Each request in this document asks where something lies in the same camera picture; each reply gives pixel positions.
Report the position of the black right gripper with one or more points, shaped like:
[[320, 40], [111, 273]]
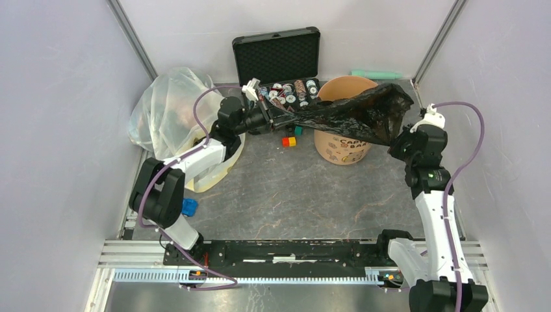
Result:
[[394, 149]]

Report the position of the black poker chip case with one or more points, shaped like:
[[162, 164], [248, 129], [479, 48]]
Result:
[[285, 62]]

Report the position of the yellow cube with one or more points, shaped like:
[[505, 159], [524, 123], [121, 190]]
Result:
[[292, 141]]

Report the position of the blue toy car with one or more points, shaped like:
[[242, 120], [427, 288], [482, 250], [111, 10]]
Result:
[[189, 207]]

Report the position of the teal cube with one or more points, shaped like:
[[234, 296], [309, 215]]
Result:
[[298, 131]]

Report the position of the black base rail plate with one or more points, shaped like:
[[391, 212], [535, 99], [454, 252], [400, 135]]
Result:
[[341, 258]]

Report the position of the black plastic trash bag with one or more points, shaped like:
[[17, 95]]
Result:
[[375, 115]]

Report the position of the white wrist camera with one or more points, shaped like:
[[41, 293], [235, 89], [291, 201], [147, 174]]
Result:
[[430, 117], [250, 90]]

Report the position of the translucent yellow plastic bag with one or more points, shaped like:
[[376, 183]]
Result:
[[168, 117]]

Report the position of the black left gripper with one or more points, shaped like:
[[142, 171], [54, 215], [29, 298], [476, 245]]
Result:
[[274, 117]]

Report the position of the orange plastic trash bin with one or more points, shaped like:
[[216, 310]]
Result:
[[338, 146]]

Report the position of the mint green cylinder tool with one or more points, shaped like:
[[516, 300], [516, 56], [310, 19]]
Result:
[[376, 75]]

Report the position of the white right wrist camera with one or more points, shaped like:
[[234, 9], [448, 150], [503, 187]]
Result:
[[430, 117]]

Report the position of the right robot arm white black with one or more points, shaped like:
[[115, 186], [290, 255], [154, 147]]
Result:
[[440, 280]]

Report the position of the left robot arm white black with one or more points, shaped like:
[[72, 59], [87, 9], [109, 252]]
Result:
[[158, 193]]

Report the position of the aluminium frame rail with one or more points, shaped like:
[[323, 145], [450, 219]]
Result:
[[132, 37]]

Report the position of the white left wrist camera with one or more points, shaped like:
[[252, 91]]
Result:
[[250, 90]]

